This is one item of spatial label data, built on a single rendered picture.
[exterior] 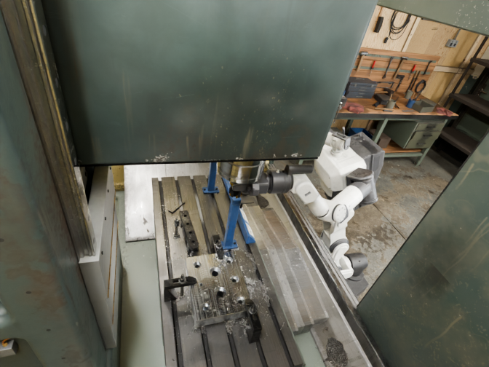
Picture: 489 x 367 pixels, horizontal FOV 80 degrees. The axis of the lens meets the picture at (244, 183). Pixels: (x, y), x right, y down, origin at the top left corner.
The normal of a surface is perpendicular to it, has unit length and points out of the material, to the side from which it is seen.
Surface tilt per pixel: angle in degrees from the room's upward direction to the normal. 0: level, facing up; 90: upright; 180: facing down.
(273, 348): 0
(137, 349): 0
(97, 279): 90
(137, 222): 24
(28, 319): 90
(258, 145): 90
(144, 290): 0
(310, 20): 90
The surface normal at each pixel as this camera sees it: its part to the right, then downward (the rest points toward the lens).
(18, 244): 0.28, 0.62
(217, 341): 0.16, -0.78
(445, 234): -0.95, 0.06
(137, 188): 0.25, -0.46
